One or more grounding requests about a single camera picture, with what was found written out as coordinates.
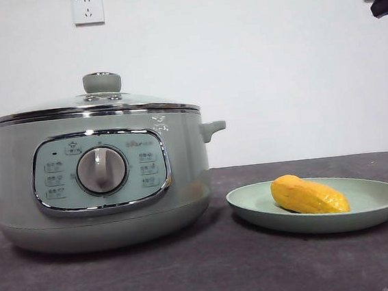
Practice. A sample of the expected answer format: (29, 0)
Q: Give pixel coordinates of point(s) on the glass lid with green knob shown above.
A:
(56, 107)

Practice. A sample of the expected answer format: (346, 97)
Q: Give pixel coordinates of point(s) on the pale green round plate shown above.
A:
(318, 221)

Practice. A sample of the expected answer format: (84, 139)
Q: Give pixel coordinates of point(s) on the yellow corn cob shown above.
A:
(305, 195)

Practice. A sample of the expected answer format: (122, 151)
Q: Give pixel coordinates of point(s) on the pale green electric steamer pot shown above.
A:
(17, 169)

